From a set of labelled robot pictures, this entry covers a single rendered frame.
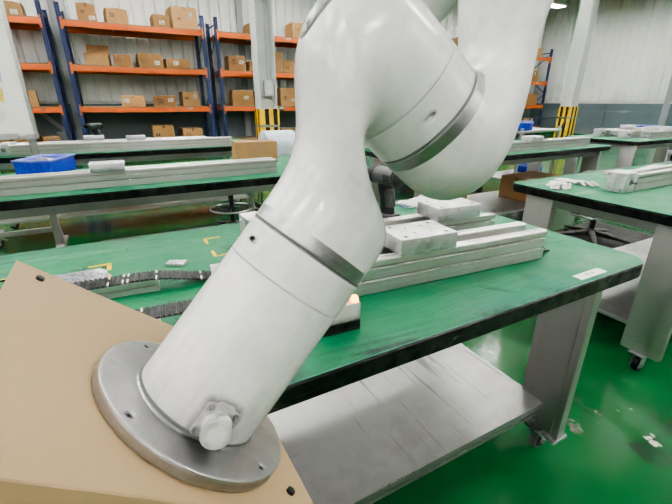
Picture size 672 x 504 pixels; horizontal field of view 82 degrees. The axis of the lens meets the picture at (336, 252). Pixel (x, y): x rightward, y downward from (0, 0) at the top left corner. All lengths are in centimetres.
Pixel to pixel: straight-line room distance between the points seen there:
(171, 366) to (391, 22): 32
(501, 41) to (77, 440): 47
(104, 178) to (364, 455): 183
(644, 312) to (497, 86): 192
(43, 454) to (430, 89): 37
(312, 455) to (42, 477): 105
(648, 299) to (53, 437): 216
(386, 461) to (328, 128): 109
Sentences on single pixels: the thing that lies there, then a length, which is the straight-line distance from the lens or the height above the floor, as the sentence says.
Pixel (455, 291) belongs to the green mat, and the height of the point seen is 78.
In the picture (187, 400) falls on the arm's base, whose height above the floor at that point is 97.
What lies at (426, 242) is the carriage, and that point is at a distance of 93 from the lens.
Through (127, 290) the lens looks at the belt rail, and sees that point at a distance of 102.
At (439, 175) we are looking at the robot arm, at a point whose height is 113.
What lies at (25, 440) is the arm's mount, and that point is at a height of 101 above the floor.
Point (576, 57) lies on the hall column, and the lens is 1196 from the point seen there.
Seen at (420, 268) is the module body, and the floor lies 82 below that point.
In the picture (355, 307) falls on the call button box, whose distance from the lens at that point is 75.
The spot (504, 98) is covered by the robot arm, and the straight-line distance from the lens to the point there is 41.
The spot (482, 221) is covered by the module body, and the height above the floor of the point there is 84.
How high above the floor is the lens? 120
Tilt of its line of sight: 21 degrees down
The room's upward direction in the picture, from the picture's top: straight up
